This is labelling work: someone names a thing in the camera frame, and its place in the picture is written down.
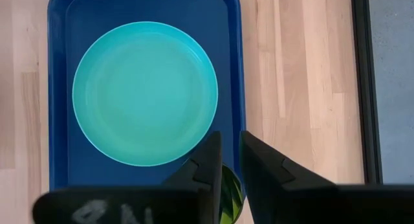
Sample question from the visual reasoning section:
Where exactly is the blue plastic tray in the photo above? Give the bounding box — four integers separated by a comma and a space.
47, 0, 247, 202

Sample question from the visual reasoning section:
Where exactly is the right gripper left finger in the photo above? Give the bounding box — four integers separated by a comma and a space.
31, 130, 224, 224

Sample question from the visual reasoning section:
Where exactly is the black aluminium table frame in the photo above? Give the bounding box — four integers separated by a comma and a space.
351, 0, 383, 185

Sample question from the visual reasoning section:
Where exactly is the teal round plate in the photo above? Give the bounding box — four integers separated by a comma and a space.
71, 21, 219, 168

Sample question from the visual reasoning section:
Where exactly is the green translucent cup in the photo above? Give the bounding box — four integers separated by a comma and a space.
219, 164, 245, 224

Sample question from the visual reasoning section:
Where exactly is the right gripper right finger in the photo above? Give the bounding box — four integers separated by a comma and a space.
239, 129, 414, 224

